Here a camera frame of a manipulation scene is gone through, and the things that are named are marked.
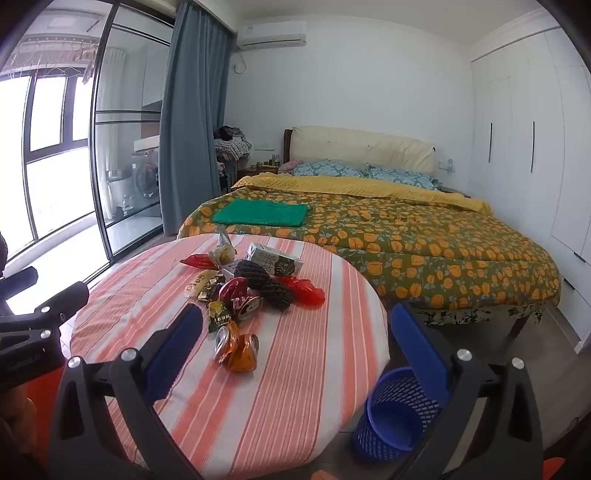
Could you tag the black framed window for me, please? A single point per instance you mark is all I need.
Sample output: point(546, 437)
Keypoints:
point(46, 138)

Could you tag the blue plastic mesh basket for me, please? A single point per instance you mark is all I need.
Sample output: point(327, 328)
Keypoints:
point(392, 415)

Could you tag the cream padded headboard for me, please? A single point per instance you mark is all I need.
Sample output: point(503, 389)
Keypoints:
point(364, 145)

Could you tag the orange fleece trousers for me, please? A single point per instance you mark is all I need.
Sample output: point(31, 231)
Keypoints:
point(44, 415)

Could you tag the teal patterned pillow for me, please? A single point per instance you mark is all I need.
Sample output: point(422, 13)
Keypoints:
point(328, 168)
point(401, 177)

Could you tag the white wall socket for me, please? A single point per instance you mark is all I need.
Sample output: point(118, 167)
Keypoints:
point(447, 165)

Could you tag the washing machine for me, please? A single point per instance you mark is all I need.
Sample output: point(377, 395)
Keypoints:
point(145, 177)

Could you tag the pile of clothes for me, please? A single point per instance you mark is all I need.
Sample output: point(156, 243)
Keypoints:
point(231, 143)

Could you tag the red foil wrapper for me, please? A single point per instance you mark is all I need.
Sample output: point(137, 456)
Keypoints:
point(198, 261)
point(307, 290)

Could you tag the yellow snack packet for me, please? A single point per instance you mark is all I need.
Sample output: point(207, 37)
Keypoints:
point(198, 284)

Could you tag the black framed sliding glass door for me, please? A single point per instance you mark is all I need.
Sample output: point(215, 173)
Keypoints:
point(129, 92)

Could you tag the crushed red can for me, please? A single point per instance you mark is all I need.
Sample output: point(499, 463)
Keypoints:
point(235, 295)

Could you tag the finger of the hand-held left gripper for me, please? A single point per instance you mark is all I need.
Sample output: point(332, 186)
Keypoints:
point(69, 297)
point(21, 278)

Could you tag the white wardrobe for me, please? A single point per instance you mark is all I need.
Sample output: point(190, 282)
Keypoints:
point(521, 138)

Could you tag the green snack wrapper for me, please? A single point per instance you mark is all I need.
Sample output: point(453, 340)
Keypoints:
point(219, 316)

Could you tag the grey round bin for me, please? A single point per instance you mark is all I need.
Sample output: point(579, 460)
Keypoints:
point(119, 194)

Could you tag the yellow blanket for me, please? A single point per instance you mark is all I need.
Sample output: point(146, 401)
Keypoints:
point(346, 184)

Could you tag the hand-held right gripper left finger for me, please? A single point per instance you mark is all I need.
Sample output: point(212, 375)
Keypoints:
point(175, 350)

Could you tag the printed drink carton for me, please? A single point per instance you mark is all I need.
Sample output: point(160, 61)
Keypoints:
point(272, 263)

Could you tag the crushed orange can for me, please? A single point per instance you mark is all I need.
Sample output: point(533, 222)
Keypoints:
point(240, 353)

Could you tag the brown foil wrapper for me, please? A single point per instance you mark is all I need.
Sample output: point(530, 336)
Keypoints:
point(211, 290)

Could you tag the pink cloth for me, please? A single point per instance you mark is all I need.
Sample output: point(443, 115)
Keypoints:
point(290, 166)

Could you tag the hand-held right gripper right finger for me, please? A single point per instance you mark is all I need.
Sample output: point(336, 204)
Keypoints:
point(420, 350)

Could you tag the grey-blue curtain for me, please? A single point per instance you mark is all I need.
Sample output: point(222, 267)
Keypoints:
point(194, 115)

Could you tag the floral bed skirt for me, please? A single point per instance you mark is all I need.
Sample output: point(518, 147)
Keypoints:
point(461, 316)

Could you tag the white air conditioner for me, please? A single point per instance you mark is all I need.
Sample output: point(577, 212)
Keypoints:
point(272, 34)

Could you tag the ceiling clothes drying rack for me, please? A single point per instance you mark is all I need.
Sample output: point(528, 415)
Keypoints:
point(55, 60)

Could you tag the green folded cloth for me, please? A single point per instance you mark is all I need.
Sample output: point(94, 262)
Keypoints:
point(261, 213)

